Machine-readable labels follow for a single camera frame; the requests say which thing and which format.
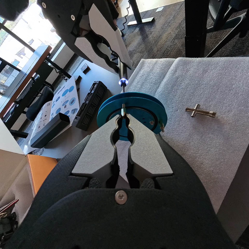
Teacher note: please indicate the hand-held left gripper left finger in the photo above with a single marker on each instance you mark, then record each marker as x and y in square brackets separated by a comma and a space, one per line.
[93, 155]

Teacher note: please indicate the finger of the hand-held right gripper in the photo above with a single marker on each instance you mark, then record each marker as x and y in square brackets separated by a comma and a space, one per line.
[83, 46]
[105, 29]

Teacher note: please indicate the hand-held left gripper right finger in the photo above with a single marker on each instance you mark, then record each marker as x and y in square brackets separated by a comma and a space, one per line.
[151, 155]

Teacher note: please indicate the grey electric screwdriver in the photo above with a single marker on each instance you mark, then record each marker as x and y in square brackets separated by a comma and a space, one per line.
[123, 72]

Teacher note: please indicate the blue metal wheel assembly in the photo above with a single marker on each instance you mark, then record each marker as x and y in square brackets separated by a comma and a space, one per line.
[140, 98]

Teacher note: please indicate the dark grey desk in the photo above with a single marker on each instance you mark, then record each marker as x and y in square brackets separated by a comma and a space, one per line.
[62, 144]

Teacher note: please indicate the black desk leg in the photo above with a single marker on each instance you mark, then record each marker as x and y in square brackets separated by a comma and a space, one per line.
[196, 29]

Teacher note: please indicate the small black box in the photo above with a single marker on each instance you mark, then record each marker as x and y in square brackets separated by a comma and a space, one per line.
[85, 68]
[77, 80]

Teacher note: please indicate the black screwdriver bit holder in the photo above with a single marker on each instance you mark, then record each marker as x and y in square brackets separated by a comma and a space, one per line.
[89, 109]

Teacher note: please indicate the black rectangular sleeve case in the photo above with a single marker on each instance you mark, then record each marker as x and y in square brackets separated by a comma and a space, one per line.
[48, 132]

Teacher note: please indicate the orange cardboard box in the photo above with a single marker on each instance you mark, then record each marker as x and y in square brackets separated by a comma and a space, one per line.
[40, 171]

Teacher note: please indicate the white instruction booklet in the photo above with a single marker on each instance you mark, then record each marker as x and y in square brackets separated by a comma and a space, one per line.
[42, 116]

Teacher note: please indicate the metal cross wrench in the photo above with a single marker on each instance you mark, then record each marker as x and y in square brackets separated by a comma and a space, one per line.
[200, 110]

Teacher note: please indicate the black office chair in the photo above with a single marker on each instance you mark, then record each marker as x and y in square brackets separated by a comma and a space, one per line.
[229, 19]
[38, 105]

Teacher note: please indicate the orange foam lined box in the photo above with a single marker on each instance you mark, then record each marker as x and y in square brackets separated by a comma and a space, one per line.
[17, 184]

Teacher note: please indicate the white foam sheet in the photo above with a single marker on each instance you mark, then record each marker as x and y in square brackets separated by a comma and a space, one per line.
[194, 81]

